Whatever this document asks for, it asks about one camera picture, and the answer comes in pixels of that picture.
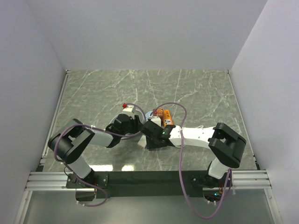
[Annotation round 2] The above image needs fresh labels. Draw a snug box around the red cube socket adapter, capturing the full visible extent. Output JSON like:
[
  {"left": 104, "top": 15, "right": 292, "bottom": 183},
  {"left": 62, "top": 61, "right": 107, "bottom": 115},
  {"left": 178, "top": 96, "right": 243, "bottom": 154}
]
[{"left": 153, "top": 108, "right": 164, "bottom": 117}]

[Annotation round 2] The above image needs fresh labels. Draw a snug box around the round light blue power strip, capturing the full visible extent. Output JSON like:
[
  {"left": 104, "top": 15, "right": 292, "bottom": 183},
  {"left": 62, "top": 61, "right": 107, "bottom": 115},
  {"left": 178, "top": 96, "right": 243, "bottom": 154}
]
[{"left": 145, "top": 111, "right": 153, "bottom": 121}]

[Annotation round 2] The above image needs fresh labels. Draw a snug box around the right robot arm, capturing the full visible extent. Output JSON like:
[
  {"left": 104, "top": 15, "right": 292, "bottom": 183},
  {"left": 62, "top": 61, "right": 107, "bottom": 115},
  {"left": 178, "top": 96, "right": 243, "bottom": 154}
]
[{"left": 141, "top": 120, "right": 246, "bottom": 188}]

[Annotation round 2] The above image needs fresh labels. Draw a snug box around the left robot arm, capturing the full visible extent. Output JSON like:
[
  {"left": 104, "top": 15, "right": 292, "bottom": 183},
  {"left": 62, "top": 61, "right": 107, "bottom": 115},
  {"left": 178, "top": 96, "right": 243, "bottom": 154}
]
[{"left": 48, "top": 113, "right": 142, "bottom": 188}]

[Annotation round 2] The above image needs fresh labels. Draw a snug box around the white square plug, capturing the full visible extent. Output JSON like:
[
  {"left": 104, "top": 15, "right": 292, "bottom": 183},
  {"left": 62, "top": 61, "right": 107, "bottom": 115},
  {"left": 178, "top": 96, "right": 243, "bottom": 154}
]
[{"left": 137, "top": 136, "right": 147, "bottom": 148}]

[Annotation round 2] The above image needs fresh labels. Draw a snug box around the orange power strip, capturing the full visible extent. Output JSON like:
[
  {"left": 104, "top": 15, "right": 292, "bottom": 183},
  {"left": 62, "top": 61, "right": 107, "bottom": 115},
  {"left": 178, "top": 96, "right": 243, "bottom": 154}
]
[{"left": 163, "top": 109, "right": 173, "bottom": 126}]

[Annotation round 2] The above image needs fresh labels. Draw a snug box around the black base beam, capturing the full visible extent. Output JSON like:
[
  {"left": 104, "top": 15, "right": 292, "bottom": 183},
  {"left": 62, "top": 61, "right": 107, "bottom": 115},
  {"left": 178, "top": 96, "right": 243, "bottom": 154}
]
[{"left": 65, "top": 171, "right": 234, "bottom": 202}]

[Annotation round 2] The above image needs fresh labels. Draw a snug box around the light blue power cable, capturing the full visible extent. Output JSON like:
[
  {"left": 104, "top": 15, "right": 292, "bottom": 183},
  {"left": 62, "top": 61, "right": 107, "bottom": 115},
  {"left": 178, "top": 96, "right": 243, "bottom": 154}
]
[{"left": 109, "top": 106, "right": 148, "bottom": 140}]

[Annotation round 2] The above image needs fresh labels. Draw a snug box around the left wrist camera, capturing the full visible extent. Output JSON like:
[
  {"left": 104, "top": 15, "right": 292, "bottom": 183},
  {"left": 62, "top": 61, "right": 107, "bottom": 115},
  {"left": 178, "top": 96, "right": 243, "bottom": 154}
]
[{"left": 121, "top": 103, "right": 135, "bottom": 116}]

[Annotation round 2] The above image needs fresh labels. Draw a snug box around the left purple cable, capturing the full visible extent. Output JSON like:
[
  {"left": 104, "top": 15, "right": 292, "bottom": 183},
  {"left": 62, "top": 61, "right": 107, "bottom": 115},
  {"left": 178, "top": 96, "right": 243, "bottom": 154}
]
[{"left": 54, "top": 105, "right": 147, "bottom": 208}]

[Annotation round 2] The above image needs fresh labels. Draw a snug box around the purple cable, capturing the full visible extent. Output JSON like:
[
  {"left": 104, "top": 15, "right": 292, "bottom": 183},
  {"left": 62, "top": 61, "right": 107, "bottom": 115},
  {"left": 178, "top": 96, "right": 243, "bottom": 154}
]
[
  {"left": 150, "top": 102, "right": 234, "bottom": 219},
  {"left": 54, "top": 105, "right": 147, "bottom": 208}
]

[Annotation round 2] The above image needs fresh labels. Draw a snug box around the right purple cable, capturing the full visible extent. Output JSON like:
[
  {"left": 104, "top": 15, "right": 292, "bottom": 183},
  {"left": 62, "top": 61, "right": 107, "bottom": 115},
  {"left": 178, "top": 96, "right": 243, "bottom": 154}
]
[{"left": 150, "top": 102, "right": 234, "bottom": 219}]

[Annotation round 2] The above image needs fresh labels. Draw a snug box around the aluminium rail frame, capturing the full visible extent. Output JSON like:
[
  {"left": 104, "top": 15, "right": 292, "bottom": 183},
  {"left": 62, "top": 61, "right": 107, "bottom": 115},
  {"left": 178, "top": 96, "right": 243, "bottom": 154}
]
[{"left": 16, "top": 70, "right": 281, "bottom": 224}]

